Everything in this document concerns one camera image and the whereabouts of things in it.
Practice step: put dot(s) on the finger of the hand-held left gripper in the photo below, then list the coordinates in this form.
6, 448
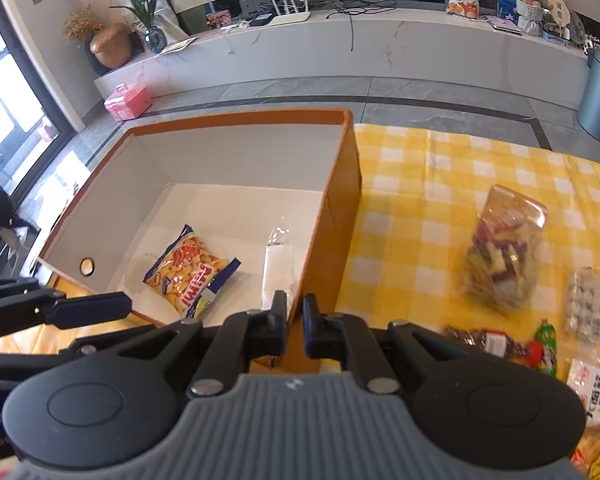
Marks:
90, 309
10, 287

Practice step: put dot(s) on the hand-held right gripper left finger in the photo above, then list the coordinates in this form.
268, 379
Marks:
280, 322

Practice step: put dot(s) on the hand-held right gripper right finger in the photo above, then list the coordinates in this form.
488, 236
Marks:
311, 327

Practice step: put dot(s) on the clear white snack packet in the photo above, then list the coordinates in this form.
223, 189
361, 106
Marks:
277, 270

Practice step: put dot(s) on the orange storage box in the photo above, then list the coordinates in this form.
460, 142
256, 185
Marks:
340, 220

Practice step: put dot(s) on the dried vegetable chips bag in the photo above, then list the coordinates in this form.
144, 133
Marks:
500, 255

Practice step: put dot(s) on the clear packet of white balls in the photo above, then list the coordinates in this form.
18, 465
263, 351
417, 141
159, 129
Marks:
585, 300

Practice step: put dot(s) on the yellow biscuit snack bag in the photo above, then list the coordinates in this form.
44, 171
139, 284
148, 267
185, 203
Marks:
190, 270

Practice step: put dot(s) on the dark red snack packet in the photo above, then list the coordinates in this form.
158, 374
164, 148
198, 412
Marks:
485, 342

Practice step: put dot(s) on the yellow checked tablecloth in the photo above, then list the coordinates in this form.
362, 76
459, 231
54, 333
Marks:
420, 185

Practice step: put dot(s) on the glass sliding door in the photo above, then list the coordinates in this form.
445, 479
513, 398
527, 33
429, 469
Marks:
10, 100

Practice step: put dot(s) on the pink gift box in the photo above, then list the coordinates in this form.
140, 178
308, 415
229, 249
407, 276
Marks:
127, 102

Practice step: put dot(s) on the small green bottle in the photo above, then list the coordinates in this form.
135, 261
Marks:
545, 345

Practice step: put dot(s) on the brown round vase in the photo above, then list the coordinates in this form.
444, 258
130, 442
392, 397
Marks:
111, 47

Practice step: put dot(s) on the white marble tv cabinet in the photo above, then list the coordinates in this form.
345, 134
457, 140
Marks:
330, 55

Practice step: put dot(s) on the dried flowers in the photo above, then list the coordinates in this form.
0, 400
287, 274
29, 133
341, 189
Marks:
80, 22

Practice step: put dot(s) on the paper booklet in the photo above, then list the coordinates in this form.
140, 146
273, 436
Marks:
177, 46

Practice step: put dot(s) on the green plant in glass vase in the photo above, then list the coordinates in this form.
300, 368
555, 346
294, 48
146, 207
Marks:
152, 35

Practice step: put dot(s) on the white red-print snack packet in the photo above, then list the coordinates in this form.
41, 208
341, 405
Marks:
595, 385

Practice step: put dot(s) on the small black box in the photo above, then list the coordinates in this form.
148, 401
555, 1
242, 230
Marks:
261, 20

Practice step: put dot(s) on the white router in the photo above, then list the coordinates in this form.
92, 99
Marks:
290, 16

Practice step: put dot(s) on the small pink printed box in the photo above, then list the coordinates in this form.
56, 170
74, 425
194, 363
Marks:
219, 20

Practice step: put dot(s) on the silver laptop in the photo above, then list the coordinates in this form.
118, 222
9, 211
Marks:
502, 26

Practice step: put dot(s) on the decorative plate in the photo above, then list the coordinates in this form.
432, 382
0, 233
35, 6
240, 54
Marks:
577, 27

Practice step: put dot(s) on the round paper fan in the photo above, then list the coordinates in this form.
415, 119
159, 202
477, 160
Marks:
559, 10

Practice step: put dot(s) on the black picture frame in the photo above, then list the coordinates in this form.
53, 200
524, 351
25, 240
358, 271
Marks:
172, 10

